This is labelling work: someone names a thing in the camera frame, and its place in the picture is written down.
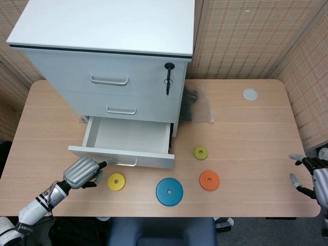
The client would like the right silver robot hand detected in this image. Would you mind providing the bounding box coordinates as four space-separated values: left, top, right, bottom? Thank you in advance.
289 153 328 207

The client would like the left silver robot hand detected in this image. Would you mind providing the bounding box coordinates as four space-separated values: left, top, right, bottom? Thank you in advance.
62 156 109 190

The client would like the white bottom drawer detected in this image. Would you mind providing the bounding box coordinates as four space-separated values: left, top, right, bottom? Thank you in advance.
68 116 175 170

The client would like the white drawer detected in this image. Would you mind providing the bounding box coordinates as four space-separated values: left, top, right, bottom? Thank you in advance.
20 48 188 101
58 90 181 124
68 116 175 170

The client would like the white middle drawer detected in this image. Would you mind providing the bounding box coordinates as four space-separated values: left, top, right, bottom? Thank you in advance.
58 90 181 124

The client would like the white top drawer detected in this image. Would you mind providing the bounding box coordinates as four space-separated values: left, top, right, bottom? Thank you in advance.
20 48 188 101

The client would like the white three-drawer cabinet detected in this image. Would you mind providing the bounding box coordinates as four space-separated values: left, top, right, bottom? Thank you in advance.
6 0 196 138

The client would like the black key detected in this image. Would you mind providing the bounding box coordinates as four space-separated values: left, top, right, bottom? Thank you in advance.
163 62 176 97

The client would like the yellow disc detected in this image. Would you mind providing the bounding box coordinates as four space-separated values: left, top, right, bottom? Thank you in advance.
107 173 127 191

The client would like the blue disc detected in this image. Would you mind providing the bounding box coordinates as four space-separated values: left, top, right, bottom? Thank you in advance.
155 177 185 207

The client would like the wooden table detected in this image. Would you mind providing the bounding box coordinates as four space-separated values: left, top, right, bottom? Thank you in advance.
0 78 322 218

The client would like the blue chair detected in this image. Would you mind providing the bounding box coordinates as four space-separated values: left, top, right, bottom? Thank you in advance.
107 217 218 246

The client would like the grey round table cap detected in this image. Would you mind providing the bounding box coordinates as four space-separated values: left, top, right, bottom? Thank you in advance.
242 88 258 101

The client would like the orange disc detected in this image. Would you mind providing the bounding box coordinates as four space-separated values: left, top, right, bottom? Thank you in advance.
199 170 220 191

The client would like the olive green disc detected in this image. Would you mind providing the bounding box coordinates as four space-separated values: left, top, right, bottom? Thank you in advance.
193 145 209 161

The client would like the clear plastic bag with parts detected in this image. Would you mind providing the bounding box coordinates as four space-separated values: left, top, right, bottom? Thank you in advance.
178 85 215 124

